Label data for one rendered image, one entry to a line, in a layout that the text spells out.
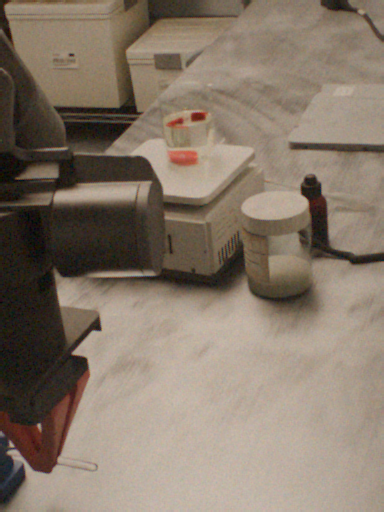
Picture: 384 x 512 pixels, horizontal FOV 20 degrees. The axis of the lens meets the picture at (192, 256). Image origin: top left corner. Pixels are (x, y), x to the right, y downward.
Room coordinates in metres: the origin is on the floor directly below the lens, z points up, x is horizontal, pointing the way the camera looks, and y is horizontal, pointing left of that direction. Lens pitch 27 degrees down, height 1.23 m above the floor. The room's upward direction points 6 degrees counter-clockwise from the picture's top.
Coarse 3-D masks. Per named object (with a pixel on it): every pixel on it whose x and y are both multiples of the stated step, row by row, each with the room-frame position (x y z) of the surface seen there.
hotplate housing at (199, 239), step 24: (240, 192) 0.92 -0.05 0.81; (168, 216) 0.88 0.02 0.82; (192, 216) 0.87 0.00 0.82; (216, 216) 0.88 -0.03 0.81; (240, 216) 0.92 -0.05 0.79; (168, 240) 0.88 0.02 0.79; (192, 240) 0.87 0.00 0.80; (216, 240) 0.87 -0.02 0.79; (240, 240) 0.91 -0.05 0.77; (168, 264) 0.88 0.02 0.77; (192, 264) 0.87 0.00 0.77; (216, 264) 0.87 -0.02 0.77
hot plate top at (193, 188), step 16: (144, 144) 1.01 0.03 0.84; (160, 144) 1.01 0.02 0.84; (160, 160) 0.97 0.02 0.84; (224, 160) 0.95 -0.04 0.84; (240, 160) 0.94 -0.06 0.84; (160, 176) 0.93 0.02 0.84; (176, 176) 0.92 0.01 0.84; (192, 176) 0.92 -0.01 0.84; (208, 176) 0.91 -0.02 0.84; (224, 176) 0.91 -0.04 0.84; (176, 192) 0.89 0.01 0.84; (192, 192) 0.88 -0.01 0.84; (208, 192) 0.88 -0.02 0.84
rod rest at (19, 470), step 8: (0, 440) 0.62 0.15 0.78; (8, 440) 0.62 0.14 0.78; (0, 456) 0.61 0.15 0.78; (8, 456) 0.62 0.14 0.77; (0, 464) 0.61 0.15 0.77; (8, 464) 0.62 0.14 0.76; (16, 464) 0.62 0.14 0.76; (0, 472) 0.61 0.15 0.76; (8, 472) 0.61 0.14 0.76; (16, 472) 0.61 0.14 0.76; (24, 472) 0.62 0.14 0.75; (0, 480) 0.61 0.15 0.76; (8, 480) 0.61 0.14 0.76; (16, 480) 0.61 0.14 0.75; (0, 488) 0.60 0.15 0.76; (8, 488) 0.60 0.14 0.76; (0, 496) 0.60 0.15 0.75
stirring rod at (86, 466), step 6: (0, 444) 0.61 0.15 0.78; (0, 450) 0.61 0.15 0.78; (6, 450) 0.61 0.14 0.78; (12, 450) 0.61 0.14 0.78; (18, 456) 0.60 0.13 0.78; (60, 456) 0.59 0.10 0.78; (60, 462) 0.59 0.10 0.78; (66, 462) 0.59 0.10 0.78; (72, 462) 0.58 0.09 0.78; (78, 462) 0.58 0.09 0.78; (84, 462) 0.58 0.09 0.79; (90, 462) 0.58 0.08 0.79; (84, 468) 0.58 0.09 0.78; (90, 468) 0.58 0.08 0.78; (96, 468) 0.58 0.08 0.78
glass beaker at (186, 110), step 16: (160, 96) 0.94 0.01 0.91; (176, 96) 0.93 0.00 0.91; (192, 96) 0.93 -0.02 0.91; (208, 96) 0.94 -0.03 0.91; (160, 112) 0.95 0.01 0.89; (176, 112) 0.93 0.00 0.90; (192, 112) 0.93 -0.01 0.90; (208, 112) 0.94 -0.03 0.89; (176, 128) 0.93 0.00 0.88; (192, 128) 0.93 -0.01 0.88; (208, 128) 0.94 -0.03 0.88; (176, 144) 0.93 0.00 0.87; (192, 144) 0.93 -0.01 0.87; (208, 144) 0.93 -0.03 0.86; (176, 160) 0.93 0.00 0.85; (192, 160) 0.93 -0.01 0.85; (208, 160) 0.93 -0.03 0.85
